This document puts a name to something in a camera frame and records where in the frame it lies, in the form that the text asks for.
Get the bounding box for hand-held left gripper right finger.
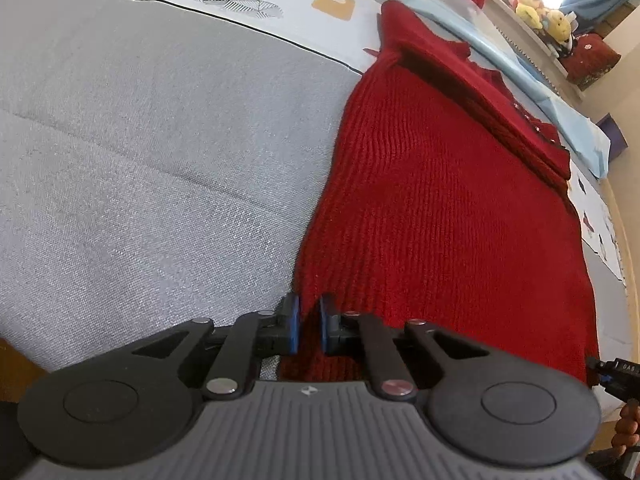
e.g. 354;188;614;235
318;293;494;401

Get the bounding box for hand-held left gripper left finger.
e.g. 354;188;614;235
131;293;302;401

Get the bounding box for dark red knit sweater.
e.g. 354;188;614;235
276;0;602;387

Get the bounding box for person's right hand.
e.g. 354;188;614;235
612;402;640;454

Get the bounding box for purple box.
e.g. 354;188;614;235
597;114;627;179

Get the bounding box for dark red cushion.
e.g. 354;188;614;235
559;32;622;87

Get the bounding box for yellow plush toys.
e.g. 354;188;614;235
482;0;591;111

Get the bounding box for light blue sheet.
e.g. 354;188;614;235
320;0;614;179

